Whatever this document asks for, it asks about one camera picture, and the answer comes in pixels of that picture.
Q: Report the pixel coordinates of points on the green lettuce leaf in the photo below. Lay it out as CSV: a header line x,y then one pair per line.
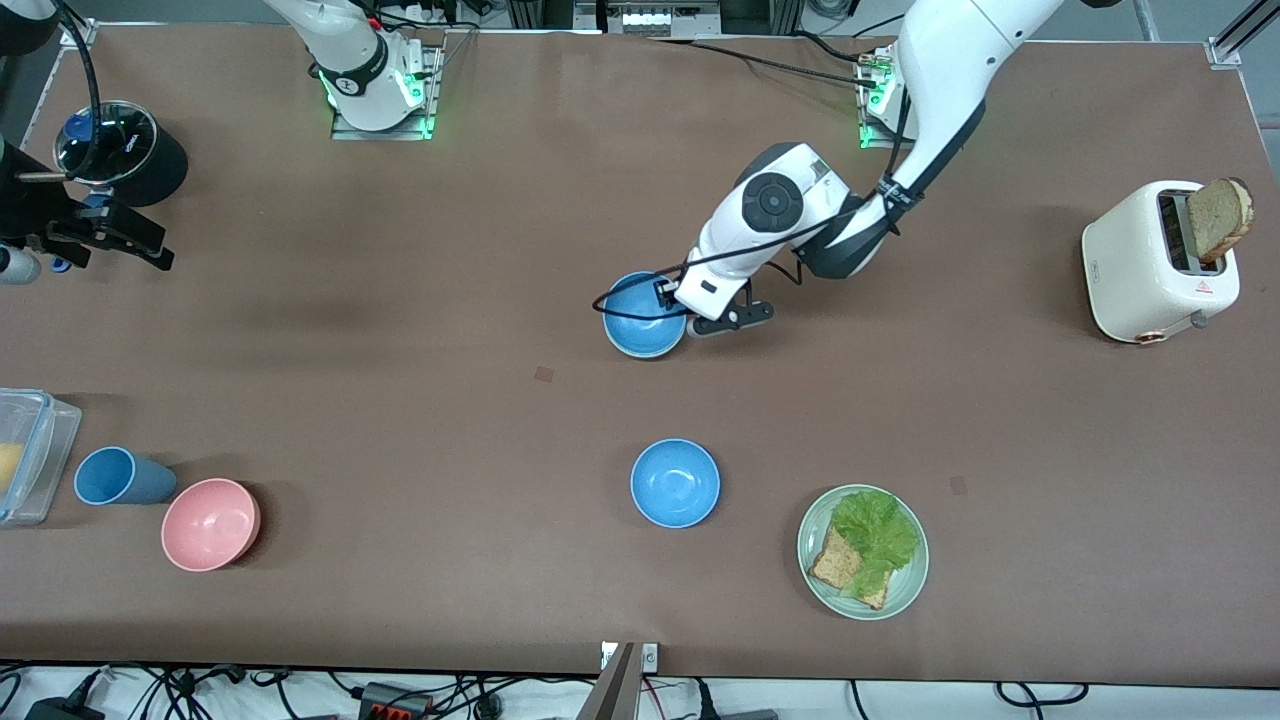
x,y
878,530

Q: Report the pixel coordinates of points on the pink bowl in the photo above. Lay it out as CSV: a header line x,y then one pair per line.
x,y
210,524

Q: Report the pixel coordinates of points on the yellow food piece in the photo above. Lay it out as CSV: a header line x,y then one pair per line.
x,y
8,466

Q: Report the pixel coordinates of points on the clear plastic food container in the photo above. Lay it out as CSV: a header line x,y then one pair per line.
x,y
40,440

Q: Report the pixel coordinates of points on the blue bowl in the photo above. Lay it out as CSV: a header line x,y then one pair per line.
x,y
675,483
640,330

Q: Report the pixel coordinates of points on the small metal bracket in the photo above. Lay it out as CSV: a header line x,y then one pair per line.
x,y
650,656

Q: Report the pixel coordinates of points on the grey power strip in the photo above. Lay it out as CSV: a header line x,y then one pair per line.
x,y
650,18

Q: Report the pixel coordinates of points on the grey camera mount pole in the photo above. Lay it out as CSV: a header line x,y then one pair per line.
x,y
610,695

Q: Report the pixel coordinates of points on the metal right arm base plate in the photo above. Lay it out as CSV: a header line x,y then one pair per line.
x,y
432,90

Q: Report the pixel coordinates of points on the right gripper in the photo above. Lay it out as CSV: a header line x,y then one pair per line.
x,y
30,205

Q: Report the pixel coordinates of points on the brown bread slice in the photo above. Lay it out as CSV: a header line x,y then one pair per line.
x,y
1220,215
832,562

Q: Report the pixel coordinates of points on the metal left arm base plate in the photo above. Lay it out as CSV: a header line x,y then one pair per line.
x,y
870,135

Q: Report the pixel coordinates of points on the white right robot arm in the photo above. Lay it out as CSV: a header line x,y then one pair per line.
x,y
350,50

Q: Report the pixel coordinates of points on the glass pot lid blue knob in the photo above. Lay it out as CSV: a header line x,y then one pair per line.
x,y
125,150

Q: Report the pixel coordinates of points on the black orange power adapter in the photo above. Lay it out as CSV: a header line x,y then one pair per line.
x,y
395,702

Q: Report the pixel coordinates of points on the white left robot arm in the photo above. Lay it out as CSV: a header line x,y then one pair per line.
x,y
950,60

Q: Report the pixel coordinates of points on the cream white toaster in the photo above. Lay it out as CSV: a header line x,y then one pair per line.
x,y
1130,270

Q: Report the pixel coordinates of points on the green plate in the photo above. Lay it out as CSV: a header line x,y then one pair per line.
x,y
905,590

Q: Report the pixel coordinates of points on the blue cup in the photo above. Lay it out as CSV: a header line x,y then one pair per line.
x,y
120,477

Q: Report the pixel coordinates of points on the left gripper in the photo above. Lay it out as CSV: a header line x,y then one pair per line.
x,y
665,291

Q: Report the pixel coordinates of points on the aluminium frame corner bracket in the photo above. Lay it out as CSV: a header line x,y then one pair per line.
x,y
1240,35
78,33

